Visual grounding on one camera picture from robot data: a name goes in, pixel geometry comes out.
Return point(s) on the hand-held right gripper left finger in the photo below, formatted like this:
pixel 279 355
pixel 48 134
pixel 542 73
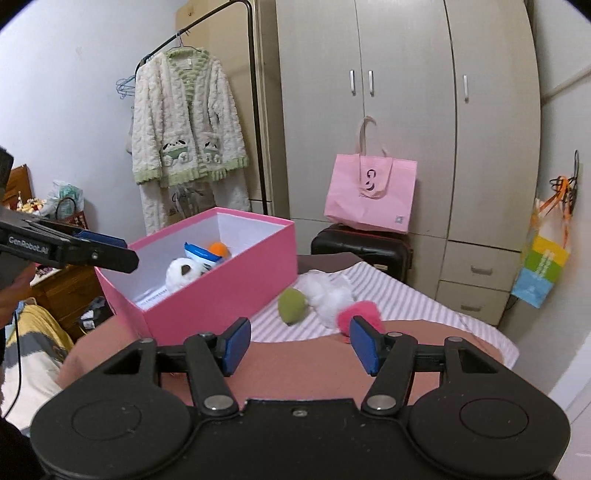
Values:
pixel 235 346

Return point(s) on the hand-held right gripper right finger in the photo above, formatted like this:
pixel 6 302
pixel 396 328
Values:
pixel 364 346

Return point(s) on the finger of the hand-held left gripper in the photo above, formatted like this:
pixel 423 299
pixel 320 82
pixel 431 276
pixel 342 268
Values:
pixel 106 258

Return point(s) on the pink cardboard box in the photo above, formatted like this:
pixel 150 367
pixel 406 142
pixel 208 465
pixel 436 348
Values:
pixel 231 286

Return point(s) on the white brown panda plush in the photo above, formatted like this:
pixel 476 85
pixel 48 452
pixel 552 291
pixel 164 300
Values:
pixel 182 274

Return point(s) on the blue white plush toy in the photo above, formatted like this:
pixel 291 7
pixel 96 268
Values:
pixel 198 254

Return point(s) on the orange plush ball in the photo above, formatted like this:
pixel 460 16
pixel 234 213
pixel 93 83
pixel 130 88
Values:
pixel 219 250

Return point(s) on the pink fluffy plush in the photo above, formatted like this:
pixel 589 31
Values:
pixel 344 318

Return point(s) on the red basket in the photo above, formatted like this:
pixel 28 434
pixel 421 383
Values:
pixel 74 219

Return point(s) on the wooden nightstand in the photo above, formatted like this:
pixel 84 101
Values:
pixel 69 295

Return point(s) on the black shoe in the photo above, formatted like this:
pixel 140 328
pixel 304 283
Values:
pixel 94 316

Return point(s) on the white fluffy plush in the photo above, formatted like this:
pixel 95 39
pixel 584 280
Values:
pixel 330 295

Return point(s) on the printed paper sheet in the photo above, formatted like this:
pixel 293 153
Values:
pixel 154 297

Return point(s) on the striped bed sheet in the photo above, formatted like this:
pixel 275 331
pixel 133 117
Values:
pixel 415 304

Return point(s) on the green plush toy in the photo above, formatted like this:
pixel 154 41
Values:
pixel 293 307

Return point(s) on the white plastic bag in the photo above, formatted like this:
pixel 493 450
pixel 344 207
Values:
pixel 67 190

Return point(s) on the yellow grey striped cloth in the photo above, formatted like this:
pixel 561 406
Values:
pixel 37 350

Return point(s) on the black suitcase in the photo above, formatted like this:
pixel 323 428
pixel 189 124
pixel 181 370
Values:
pixel 351 244

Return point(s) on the wardrobe drawer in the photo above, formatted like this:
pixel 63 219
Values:
pixel 485 265
pixel 473 302

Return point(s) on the pink tote bag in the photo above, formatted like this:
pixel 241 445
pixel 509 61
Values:
pixel 369 207

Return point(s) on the fluffy cream green robe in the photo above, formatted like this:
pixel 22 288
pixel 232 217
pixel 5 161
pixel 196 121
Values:
pixel 184 115

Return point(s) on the black clothes rack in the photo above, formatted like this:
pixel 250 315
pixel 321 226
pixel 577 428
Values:
pixel 258 138

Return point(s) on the colourful checked gift bag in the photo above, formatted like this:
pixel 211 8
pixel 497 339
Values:
pixel 545 263

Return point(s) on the orange ribbon bundle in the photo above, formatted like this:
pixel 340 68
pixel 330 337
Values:
pixel 563 189

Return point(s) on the beige wardrobe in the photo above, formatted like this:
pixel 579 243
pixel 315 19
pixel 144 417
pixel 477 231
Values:
pixel 406 92

